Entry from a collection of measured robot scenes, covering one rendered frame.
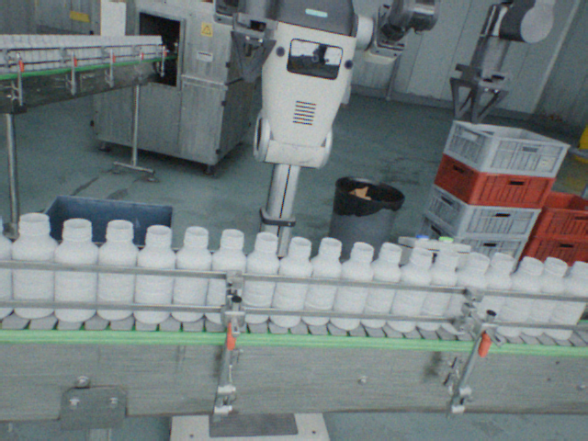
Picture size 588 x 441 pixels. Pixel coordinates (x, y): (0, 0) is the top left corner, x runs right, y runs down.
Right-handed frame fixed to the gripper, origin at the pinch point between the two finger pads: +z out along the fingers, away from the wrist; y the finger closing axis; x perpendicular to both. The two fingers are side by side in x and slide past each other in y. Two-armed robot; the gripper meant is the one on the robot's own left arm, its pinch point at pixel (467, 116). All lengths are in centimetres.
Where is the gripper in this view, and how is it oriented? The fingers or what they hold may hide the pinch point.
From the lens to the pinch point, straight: 101.0
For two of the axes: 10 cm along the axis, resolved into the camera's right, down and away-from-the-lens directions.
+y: -1.8, -4.2, 8.9
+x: -9.7, -1.0, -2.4
